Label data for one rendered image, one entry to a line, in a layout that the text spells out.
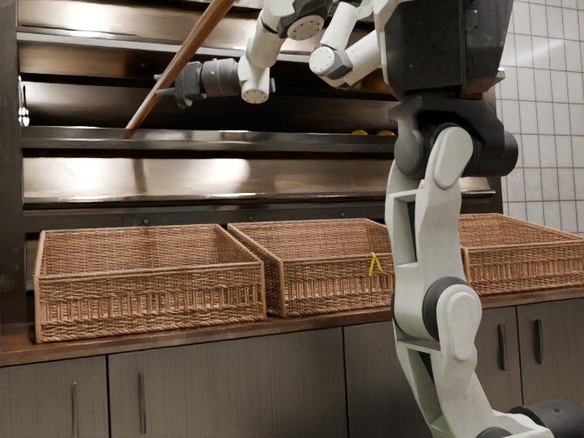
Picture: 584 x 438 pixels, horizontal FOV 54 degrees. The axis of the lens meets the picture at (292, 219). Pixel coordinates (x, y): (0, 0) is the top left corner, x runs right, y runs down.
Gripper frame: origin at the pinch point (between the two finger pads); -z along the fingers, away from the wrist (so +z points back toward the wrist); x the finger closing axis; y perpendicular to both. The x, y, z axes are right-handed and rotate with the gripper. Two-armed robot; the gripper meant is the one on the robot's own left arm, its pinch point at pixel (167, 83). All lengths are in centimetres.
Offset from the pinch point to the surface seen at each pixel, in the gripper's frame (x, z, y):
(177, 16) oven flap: -38, -17, 50
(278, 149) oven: 8, 13, 68
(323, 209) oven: 30, 27, 77
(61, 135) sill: 4, -48, 27
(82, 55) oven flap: -18.9, -37.2, 23.9
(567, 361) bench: 84, 104, 64
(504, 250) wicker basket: 48, 87, 58
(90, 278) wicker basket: 47, -16, -12
